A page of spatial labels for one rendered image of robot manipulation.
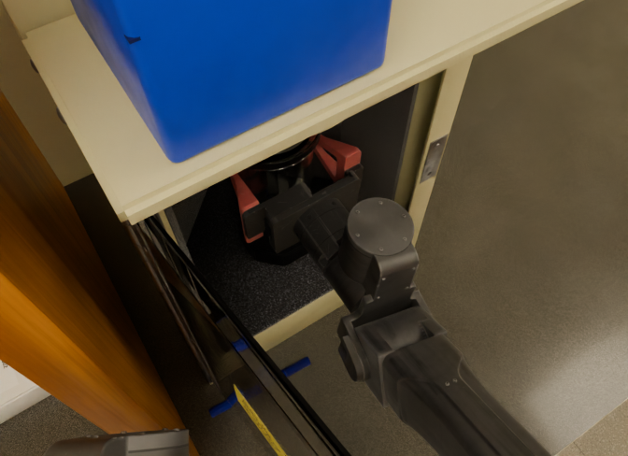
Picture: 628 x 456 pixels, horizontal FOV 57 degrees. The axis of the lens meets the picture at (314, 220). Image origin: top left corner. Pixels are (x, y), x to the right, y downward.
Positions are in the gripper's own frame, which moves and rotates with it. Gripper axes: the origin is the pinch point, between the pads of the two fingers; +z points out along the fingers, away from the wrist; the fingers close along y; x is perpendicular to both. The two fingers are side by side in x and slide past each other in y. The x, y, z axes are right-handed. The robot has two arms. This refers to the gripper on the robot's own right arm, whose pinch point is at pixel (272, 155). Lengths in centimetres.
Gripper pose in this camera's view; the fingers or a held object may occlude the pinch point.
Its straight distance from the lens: 64.1
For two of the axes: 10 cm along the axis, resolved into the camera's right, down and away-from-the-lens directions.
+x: -0.2, 4.9, 8.7
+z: -5.3, -7.4, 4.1
